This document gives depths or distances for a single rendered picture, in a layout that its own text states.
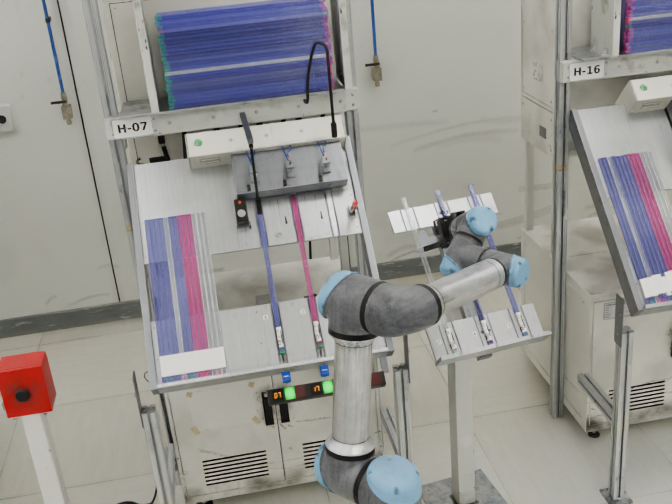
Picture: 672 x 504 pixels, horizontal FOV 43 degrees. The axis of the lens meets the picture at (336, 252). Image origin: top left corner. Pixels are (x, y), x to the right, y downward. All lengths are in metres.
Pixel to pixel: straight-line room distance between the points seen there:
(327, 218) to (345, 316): 0.84
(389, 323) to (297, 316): 0.77
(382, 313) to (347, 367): 0.18
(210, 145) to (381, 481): 1.21
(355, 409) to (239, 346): 0.65
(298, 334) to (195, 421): 0.58
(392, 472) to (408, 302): 0.40
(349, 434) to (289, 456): 1.07
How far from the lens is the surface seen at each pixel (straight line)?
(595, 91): 3.17
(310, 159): 2.66
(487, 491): 3.12
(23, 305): 4.60
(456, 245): 2.16
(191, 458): 3.01
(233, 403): 2.90
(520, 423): 3.46
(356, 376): 1.92
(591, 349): 3.15
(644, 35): 2.99
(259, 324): 2.52
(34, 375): 2.64
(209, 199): 2.67
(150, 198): 2.69
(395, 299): 1.79
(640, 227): 2.86
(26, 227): 4.43
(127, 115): 2.66
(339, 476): 2.02
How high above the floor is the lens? 1.98
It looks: 23 degrees down
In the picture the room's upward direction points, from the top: 5 degrees counter-clockwise
